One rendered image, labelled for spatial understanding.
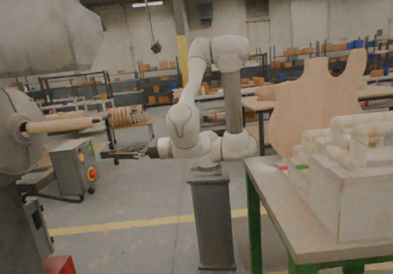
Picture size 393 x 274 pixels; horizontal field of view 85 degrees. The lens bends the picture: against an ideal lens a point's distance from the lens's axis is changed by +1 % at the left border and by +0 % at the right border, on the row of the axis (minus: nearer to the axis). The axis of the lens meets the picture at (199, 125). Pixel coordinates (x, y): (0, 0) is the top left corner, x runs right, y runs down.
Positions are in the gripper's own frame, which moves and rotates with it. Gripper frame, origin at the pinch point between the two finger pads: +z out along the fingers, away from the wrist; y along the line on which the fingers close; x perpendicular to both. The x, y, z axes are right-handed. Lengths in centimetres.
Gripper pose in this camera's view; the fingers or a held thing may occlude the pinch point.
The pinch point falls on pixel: (109, 154)
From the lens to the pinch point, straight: 96.0
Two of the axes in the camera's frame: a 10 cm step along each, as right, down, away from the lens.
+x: -1.0, -9.7, -2.3
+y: -0.2, -2.3, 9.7
